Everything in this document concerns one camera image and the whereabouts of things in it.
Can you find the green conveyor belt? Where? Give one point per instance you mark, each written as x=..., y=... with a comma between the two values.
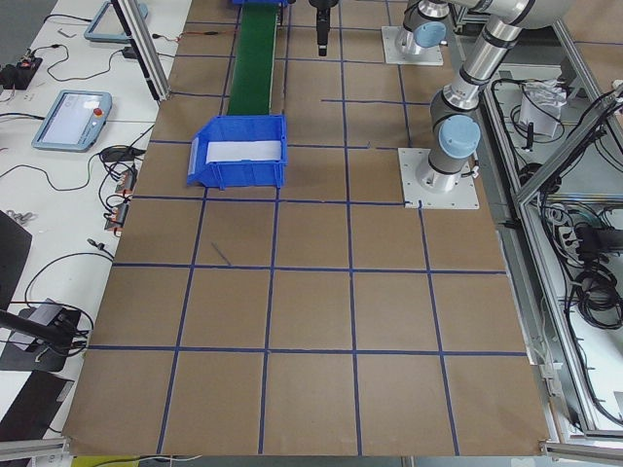
x=251, y=88

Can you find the near teach pendant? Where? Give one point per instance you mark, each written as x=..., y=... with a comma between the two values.
x=74, y=122

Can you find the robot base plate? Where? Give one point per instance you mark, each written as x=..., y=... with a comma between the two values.
x=394, y=55
x=425, y=188

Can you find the teach pendant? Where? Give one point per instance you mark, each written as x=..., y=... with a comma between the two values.
x=105, y=26
x=74, y=122

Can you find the aluminium frame post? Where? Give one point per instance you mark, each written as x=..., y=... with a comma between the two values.
x=135, y=27

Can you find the black power adapter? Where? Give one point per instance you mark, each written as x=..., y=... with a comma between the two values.
x=129, y=53

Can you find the far teach pendant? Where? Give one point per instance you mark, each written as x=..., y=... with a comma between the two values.
x=105, y=26

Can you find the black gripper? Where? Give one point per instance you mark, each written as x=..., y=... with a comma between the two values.
x=321, y=15

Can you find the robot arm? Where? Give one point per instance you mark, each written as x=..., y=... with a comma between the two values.
x=457, y=135
x=423, y=26

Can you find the white foam pad left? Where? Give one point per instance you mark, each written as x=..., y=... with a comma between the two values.
x=238, y=151

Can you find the blue bin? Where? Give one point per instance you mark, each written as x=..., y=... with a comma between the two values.
x=277, y=2
x=223, y=175

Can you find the blue left bin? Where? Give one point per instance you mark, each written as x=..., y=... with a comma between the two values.
x=223, y=175

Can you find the blue right bin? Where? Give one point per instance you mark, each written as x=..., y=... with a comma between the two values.
x=277, y=2

